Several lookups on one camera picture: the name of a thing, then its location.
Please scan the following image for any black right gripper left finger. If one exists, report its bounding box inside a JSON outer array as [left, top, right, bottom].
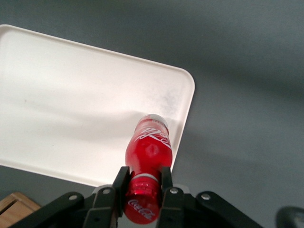
[[82, 166, 131, 228]]

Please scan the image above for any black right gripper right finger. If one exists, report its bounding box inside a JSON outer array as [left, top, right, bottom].
[[158, 166, 198, 228]]

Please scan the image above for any red coke bottle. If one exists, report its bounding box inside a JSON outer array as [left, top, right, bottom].
[[123, 114, 173, 225]]

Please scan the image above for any cream plastic tray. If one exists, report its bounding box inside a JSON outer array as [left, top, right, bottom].
[[0, 24, 196, 188]]

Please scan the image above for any oak wooden drawer cabinet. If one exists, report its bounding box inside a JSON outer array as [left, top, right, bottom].
[[0, 191, 41, 216]]

